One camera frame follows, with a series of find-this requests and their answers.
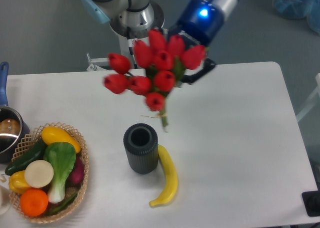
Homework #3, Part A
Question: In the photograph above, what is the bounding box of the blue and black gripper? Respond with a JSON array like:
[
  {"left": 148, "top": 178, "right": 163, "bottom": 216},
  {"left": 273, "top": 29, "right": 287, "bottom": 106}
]
[{"left": 168, "top": 0, "right": 224, "bottom": 84}]

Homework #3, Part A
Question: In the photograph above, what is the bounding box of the red tulip bouquet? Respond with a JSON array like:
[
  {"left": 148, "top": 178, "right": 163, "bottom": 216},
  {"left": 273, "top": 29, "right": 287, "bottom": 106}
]
[{"left": 103, "top": 29, "right": 206, "bottom": 128}]

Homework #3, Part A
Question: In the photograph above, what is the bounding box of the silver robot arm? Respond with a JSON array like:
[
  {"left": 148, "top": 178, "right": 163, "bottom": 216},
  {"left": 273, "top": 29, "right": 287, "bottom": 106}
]
[{"left": 81, "top": 0, "right": 239, "bottom": 69}]

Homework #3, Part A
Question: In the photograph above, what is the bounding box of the dark grey ribbed vase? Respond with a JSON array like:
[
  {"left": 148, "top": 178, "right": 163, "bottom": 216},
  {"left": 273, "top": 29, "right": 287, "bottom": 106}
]
[{"left": 123, "top": 123, "right": 159, "bottom": 174}]

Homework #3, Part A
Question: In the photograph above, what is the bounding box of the yellow banana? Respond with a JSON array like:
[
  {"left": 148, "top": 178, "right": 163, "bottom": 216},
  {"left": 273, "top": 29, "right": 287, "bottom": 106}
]
[{"left": 149, "top": 145, "right": 179, "bottom": 207}]

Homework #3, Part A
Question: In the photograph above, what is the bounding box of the black device at edge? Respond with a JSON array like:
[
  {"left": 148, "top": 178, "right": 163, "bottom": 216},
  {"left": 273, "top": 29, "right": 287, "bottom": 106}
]
[{"left": 301, "top": 190, "right": 320, "bottom": 217}]

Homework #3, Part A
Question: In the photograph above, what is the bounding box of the green bok choy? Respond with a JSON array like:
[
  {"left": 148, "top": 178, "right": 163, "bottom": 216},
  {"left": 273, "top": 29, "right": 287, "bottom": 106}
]
[{"left": 43, "top": 142, "right": 76, "bottom": 203}]

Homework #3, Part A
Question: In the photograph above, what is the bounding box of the yellow squash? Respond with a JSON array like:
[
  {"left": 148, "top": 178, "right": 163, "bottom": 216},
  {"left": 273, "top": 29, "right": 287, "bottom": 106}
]
[{"left": 41, "top": 126, "right": 81, "bottom": 153}]

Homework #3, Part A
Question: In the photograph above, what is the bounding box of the purple sweet potato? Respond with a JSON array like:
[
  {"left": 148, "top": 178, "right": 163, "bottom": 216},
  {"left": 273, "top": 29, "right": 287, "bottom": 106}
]
[{"left": 68, "top": 156, "right": 85, "bottom": 185}]

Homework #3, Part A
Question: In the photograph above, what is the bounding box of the dark green cucumber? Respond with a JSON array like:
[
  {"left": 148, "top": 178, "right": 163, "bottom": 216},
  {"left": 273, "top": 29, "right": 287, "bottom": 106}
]
[{"left": 4, "top": 139, "right": 47, "bottom": 176}]

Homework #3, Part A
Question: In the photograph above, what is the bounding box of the woven wicker basket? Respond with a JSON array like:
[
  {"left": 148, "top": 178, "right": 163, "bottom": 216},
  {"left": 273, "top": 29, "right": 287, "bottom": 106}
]
[{"left": 9, "top": 122, "right": 89, "bottom": 224}]

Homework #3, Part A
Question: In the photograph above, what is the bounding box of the white round radish slice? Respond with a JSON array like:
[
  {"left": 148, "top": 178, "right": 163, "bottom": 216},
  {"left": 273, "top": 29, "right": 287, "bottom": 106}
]
[{"left": 24, "top": 160, "right": 54, "bottom": 188}]

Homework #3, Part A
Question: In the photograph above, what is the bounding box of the green chili pepper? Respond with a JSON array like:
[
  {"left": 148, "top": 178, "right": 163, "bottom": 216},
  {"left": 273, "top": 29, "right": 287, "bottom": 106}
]
[{"left": 47, "top": 192, "right": 78, "bottom": 216}]

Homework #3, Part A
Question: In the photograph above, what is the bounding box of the orange fruit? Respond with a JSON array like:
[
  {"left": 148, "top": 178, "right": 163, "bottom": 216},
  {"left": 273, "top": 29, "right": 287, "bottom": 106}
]
[{"left": 19, "top": 188, "right": 49, "bottom": 217}]

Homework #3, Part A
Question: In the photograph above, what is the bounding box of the yellow bell pepper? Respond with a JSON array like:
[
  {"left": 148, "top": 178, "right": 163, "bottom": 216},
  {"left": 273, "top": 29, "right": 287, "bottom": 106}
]
[{"left": 9, "top": 170, "right": 31, "bottom": 194}]

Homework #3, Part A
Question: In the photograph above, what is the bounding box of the white garlic piece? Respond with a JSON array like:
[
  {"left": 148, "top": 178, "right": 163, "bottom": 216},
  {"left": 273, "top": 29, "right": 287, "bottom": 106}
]
[{"left": 0, "top": 174, "right": 7, "bottom": 183}]

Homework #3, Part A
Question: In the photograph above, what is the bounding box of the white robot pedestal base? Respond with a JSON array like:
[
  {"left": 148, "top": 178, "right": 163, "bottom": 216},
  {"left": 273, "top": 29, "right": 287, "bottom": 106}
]
[{"left": 86, "top": 36, "right": 149, "bottom": 71}]

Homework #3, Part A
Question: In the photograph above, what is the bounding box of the blue handled saucepan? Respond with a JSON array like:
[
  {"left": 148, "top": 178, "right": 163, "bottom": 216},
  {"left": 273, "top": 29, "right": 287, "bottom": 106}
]
[{"left": 0, "top": 62, "right": 30, "bottom": 164}]

